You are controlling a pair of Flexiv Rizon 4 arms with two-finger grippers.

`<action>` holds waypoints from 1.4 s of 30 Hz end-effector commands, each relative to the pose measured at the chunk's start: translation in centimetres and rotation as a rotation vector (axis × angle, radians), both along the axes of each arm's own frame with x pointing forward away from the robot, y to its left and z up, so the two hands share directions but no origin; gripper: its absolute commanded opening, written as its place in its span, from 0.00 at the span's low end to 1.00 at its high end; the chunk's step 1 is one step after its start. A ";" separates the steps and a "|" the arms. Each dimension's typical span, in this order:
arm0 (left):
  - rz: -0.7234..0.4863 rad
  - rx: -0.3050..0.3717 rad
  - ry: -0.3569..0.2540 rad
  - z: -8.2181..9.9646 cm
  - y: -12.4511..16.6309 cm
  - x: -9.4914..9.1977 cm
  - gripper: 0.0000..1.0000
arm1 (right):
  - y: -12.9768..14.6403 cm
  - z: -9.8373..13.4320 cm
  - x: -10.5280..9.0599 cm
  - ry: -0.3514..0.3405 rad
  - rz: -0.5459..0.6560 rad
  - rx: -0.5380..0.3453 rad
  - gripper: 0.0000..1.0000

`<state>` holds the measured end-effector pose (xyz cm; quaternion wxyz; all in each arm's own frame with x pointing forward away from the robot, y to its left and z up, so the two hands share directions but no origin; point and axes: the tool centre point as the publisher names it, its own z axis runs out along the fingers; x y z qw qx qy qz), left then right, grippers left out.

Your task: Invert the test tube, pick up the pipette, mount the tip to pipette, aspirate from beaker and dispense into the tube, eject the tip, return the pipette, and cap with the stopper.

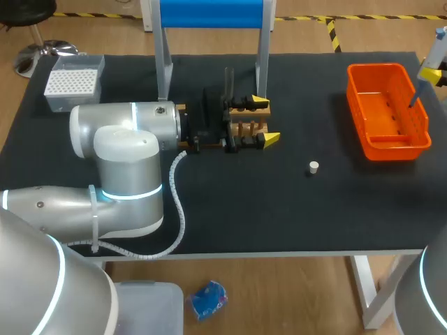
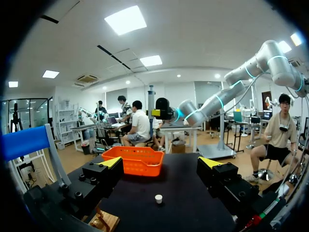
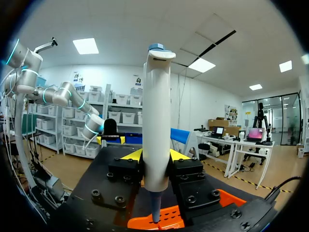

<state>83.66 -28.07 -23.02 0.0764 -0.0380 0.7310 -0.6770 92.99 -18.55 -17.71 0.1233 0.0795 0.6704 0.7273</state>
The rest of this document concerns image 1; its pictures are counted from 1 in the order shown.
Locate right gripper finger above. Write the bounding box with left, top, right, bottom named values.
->
left=418, top=66, right=447, bottom=88

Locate wooden rack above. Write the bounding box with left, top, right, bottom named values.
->
left=176, top=102, right=272, bottom=149

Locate clear pipette tip box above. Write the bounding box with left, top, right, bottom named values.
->
left=43, top=54, right=106, bottom=113

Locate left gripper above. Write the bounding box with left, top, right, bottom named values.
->
left=179, top=87, right=282, bottom=155

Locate black stool with chrome base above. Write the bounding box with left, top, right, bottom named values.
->
left=0, top=0, right=80, bottom=80

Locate translucent plastic storage box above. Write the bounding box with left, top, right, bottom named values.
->
left=110, top=280, right=185, bottom=335

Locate orange plastic basket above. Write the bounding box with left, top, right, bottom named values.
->
left=346, top=62, right=432, bottom=163

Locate blue plastic bag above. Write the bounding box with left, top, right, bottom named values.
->
left=186, top=280, right=229, bottom=322

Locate pipette stand with blue panel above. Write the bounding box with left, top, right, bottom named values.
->
left=149, top=0, right=277, bottom=103

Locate grey pipette with blue tip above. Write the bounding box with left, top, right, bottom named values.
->
left=408, top=27, right=447, bottom=108

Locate white cable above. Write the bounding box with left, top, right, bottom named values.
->
left=64, top=150, right=189, bottom=260

